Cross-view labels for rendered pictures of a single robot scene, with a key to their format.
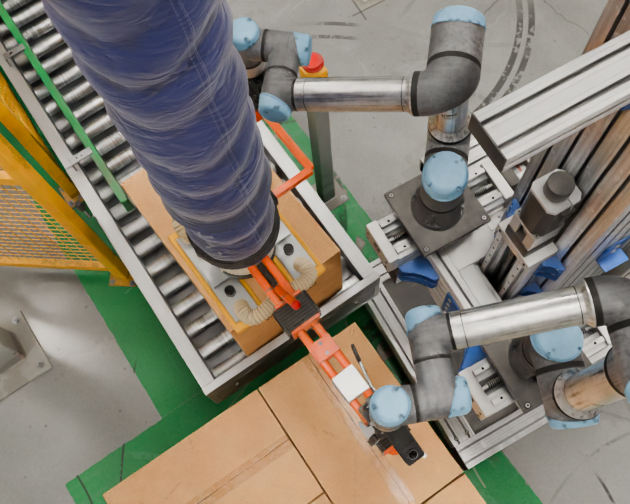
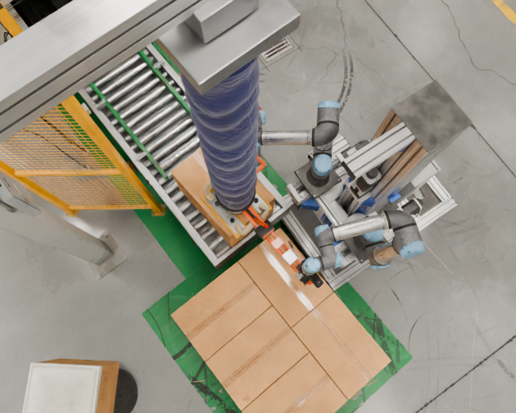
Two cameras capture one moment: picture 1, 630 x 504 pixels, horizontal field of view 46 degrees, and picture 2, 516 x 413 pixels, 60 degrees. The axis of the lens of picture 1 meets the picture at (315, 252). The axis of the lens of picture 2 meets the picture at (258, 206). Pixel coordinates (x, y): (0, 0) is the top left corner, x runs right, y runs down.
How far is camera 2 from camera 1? 0.81 m
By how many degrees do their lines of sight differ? 6
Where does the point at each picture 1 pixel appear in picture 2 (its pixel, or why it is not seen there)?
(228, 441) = (226, 286)
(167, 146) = (230, 175)
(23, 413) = (115, 281)
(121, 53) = (228, 153)
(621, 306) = (397, 221)
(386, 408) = (311, 265)
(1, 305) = (97, 229)
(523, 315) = (361, 226)
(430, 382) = (327, 255)
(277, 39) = not seen: hidden behind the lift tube
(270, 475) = (246, 300)
